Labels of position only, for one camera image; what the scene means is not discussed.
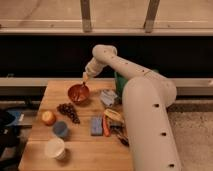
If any red bowl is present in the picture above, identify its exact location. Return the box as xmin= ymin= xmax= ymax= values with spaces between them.
xmin=68 ymin=84 xmax=90 ymax=104

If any blue sponge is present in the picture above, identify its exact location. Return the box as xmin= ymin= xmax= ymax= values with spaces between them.
xmin=90 ymin=116 xmax=103 ymax=136

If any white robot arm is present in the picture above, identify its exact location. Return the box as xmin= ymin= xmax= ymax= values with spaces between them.
xmin=85 ymin=44 xmax=182 ymax=171

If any crumpled white blue packet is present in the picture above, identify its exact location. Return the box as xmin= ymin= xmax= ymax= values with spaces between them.
xmin=100 ymin=89 xmax=119 ymax=107

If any green plastic bin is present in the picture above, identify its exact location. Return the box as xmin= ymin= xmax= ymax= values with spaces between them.
xmin=114 ymin=72 xmax=148 ymax=98

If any bunch of dark grapes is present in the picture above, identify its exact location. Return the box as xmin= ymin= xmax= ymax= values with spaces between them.
xmin=57 ymin=103 xmax=80 ymax=124

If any yellow banana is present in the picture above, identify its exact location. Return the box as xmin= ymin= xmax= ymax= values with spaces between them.
xmin=104 ymin=109 xmax=124 ymax=123

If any red yellow apple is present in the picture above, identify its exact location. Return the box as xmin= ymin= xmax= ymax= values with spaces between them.
xmin=41 ymin=111 xmax=56 ymax=126

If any small blue cup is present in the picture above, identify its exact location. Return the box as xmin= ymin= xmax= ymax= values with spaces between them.
xmin=52 ymin=121 xmax=68 ymax=138

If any orange carrot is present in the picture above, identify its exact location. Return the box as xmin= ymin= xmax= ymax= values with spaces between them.
xmin=103 ymin=116 xmax=110 ymax=137

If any small dark toy object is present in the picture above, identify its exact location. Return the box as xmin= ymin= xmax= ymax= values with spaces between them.
xmin=110 ymin=122 xmax=123 ymax=132

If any white paper cup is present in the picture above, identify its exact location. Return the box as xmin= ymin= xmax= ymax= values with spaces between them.
xmin=44 ymin=138 xmax=65 ymax=160

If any dark equipment at left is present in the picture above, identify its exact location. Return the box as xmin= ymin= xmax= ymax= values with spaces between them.
xmin=0 ymin=109 xmax=30 ymax=171

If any black handled knife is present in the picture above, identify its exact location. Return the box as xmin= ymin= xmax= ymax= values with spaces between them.
xmin=117 ymin=135 xmax=129 ymax=147

